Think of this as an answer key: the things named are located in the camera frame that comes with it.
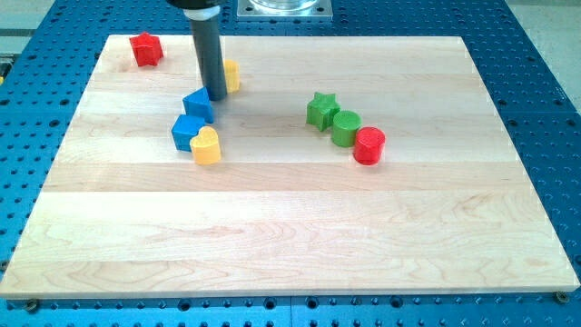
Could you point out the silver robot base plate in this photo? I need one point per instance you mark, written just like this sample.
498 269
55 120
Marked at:
254 9

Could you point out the right board stop bolt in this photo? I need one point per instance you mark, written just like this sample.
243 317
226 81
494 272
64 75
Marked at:
561 297

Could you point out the blue cube block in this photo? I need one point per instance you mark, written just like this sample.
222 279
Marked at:
184 129

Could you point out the yellow heart block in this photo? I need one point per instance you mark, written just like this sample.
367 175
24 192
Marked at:
206 147

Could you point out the green cylinder block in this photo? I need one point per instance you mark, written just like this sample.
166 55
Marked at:
344 128

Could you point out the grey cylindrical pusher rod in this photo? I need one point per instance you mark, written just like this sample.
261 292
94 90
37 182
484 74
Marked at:
207 44

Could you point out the blue triangle block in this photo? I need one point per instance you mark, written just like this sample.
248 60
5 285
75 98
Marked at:
198 104

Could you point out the board stop bolt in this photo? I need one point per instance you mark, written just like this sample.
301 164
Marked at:
561 297
31 305

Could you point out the left board stop bolt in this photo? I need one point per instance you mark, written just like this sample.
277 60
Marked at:
31 305

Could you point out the green star block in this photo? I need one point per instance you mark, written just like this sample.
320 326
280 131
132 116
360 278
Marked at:
321 110

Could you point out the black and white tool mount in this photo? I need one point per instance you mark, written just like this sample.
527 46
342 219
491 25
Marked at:
198 10

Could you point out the red star block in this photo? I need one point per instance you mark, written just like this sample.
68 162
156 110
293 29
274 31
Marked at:
147 49

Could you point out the light wooden board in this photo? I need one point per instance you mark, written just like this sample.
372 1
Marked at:
448 208

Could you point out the red cylinder block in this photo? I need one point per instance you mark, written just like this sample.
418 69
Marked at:
369 145

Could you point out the yellow hexagon block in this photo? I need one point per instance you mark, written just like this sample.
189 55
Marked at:
232 75

